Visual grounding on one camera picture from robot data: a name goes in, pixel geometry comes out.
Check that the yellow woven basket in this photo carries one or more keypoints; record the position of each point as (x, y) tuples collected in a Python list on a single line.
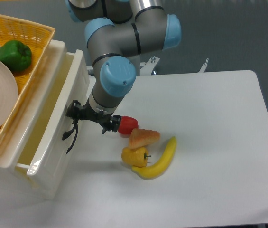
[(26, 42)]

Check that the red bell pepper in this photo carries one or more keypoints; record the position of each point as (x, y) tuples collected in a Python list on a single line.
[(127, 125)]

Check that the green bell pepper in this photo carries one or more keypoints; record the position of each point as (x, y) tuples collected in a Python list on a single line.
[(16, 56)]

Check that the white drawer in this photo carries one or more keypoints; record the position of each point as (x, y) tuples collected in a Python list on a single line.
[(49, 164), (71, 84)]

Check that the yellow bell pepper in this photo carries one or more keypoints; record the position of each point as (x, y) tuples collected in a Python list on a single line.
[(135, 157)]

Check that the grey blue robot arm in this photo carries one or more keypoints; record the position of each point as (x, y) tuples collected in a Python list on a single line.
[(117, 30)]

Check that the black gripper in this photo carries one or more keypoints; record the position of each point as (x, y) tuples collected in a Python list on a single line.
[(107, 121)]

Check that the white drawer cabinet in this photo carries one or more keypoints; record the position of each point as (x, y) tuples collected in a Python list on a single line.
[(20, 139)]

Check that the orange toast slice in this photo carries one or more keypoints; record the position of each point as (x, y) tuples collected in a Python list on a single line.
[(142, 137)]

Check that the yellow banana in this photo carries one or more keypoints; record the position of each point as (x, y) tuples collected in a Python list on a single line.
[(158, 168)]

